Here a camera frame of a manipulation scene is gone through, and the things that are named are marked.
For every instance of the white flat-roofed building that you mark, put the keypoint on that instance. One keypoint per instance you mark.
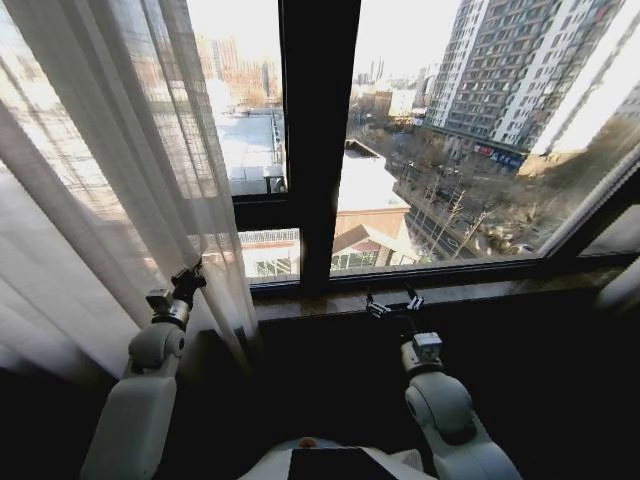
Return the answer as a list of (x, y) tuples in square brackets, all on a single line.
[(250, 145)]

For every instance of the black window frame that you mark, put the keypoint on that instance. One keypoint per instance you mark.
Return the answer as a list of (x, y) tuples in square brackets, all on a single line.
[(320, 150)]

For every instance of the pale curtain edge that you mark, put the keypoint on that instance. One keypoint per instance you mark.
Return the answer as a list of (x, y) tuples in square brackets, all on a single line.
[(620, 292)]

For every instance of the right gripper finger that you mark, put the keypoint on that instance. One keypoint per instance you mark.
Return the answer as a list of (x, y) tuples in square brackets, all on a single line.
[(415, 299), (375, 305)]

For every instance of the brown stone window sill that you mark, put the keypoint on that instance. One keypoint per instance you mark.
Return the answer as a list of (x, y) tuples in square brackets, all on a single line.
[(475, 292)]

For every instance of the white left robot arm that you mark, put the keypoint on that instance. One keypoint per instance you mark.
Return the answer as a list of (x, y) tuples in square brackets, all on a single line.
[(142, 400)]

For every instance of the tall grey apartment tower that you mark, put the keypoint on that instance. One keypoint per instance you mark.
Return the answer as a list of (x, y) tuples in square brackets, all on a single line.
[(500, 75)]

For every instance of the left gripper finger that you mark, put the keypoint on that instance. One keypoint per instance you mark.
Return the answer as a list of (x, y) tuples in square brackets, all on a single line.
[(184, 274), (201, 272)]

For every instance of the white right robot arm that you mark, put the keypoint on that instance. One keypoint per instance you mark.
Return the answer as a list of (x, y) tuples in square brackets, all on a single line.
[(445, 405)]

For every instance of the white sheer curtain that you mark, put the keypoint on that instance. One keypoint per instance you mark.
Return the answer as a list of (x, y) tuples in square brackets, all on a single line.
[(100, 165)]

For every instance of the white robot front shell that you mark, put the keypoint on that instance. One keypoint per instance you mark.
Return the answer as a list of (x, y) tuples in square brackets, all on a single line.
[(335, 460)]

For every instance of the red-roofed low building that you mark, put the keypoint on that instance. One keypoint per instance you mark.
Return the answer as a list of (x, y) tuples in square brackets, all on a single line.
[(372, 240)]

